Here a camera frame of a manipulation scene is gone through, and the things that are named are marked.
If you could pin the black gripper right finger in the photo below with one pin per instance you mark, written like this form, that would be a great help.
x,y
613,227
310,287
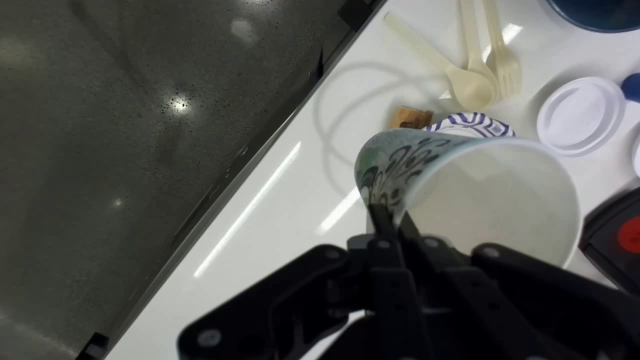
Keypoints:
x,y
507,300

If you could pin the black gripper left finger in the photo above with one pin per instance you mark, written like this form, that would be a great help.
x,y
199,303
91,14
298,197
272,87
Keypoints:
x,y
381,292

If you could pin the printed paper cup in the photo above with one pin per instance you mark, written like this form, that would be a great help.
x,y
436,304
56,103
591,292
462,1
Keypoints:
x,y
493,192

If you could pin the small brown cork piece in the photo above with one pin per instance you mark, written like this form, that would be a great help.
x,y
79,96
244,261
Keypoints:
x,y
411,118

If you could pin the blue patterned plate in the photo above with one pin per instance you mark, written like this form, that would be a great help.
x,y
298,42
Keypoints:
x,y
471,125

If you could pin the cream plastic spoon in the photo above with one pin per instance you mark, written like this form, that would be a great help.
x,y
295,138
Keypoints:
x,y
471,91

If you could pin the cream plastic fork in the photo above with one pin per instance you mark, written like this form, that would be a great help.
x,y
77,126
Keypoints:
x,y
502,62

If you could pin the blue bottle cap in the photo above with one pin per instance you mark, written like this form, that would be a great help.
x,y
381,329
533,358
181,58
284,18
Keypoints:
x,y
632,89

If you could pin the dark blue bowl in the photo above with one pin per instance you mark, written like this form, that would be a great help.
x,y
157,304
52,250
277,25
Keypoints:
x,y
596,12

